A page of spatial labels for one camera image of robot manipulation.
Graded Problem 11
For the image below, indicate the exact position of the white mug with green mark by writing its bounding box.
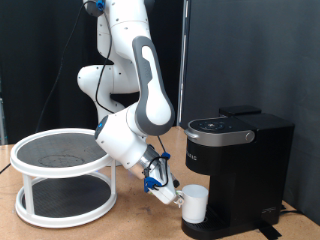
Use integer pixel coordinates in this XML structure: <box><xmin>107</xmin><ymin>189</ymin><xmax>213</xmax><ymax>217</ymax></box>
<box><xmin>175</xmin><ymin>184</ymin><xmax>210</xmax><ymax>225</ymax></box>

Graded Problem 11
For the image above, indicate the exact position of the black tape strip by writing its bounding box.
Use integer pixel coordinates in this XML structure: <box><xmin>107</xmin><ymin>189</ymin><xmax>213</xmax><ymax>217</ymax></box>
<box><xmin>256</xmin><ymin>224</ymin><xmax>283</xmax><ymax>240</ymax></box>

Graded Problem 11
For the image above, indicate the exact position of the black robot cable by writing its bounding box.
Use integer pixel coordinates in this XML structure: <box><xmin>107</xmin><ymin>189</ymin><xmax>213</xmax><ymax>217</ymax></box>
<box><xmin>0</xmin><ymin>0</ymin><xmax>116</xmax><ymax>174</ymax></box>

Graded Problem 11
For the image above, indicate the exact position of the white two-tier turntable stand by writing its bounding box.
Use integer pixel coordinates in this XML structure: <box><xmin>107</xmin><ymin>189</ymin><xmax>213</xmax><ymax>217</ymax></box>
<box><xmin>9</xmin><ymin>127</ymin><xmax>118</xmax><ymax>229</ymax></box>

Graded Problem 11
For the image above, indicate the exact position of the vertical metal pole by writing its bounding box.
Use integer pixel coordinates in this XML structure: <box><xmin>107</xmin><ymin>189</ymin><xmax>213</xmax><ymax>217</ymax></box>
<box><xmin>175</xmin><ymin>0</ymin><xmax>191</xmax><ymax>127</ymax></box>

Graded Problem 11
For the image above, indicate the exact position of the grey metal frame post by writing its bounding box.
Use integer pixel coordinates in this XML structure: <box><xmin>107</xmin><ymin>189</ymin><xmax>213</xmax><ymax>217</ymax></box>
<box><xmin>0</xmin><ymin>79</ymin><xmax>7</xmax><ymax>145</ymax></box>

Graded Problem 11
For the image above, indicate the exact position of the black power cord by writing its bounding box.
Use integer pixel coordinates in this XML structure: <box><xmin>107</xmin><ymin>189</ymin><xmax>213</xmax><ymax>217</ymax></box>
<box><xmin>279</xmin><ymin>203</ymin><xmax>303</xmax><ymax>216</ymax></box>

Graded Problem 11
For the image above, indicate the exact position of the black Keurig coffee machine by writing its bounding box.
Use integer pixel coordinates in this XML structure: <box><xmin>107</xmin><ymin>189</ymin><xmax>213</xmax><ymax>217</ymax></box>
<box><xmin>180</xmin><ymin>105</ymin><xmax>296</xmax><ymax>240</ymax></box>

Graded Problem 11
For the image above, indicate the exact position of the blue cable clip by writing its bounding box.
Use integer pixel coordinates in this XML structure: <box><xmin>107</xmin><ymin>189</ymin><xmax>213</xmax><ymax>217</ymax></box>
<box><xmin>143</xmin><ymin>151</ymin><xmax>172</xmax><ymax>194</ymax></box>

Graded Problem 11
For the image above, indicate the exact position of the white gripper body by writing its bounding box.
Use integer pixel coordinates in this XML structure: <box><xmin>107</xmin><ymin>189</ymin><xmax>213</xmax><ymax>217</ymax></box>
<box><xmin>145</xmin><ymin>159</ymin><xmax>179</xmax><ymax>206</ymax></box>

